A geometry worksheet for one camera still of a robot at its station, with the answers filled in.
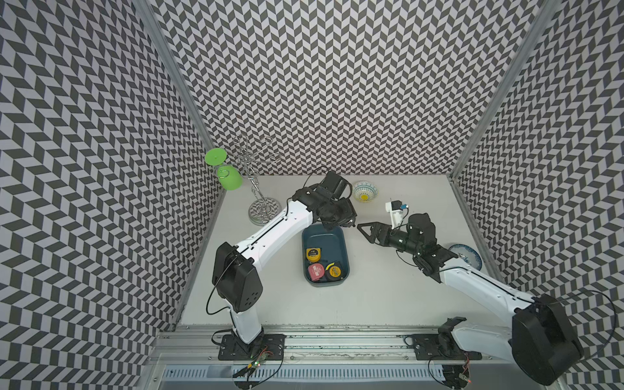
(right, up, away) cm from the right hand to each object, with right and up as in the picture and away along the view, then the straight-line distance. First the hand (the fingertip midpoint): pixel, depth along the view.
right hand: (364, 231), depth 79 cm
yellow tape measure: (-17, -10, +10) cm, 22 cm away
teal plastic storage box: (-13, -11, +11) cm, 20 cm away
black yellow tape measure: (-10, -15, +5) cm, 19 cm away
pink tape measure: (-16, -15, +7) cm, 23 cm away
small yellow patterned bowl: (+5, +14, +32) cm, 36 cm away
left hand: (-4, +4, 0) cm, 6 cm away
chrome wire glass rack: (-36, +25, +1) cm, 44 cm away
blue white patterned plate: (+41, -10, +11) cm, 44 cm away
